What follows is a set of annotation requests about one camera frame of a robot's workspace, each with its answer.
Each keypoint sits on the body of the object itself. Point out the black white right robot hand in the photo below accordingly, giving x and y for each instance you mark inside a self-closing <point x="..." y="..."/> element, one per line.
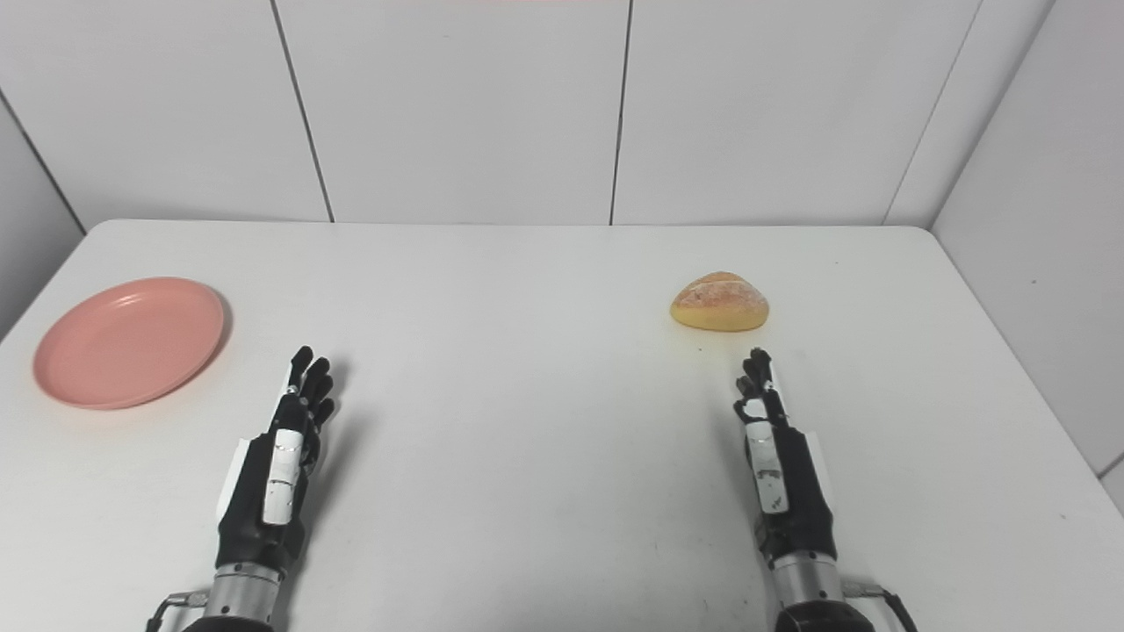
<point x="799" y="491"/>

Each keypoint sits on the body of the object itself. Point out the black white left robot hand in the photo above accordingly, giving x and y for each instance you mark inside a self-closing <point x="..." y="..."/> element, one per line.
<point x="263" y="491"/>

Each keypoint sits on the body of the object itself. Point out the pink round plate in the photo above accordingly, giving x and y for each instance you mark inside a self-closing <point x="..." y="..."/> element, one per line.
<point x="127" y="342"/>

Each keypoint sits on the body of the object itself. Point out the golden bread roll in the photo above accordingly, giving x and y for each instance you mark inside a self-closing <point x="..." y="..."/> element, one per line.
<point x="720" y="303"/>

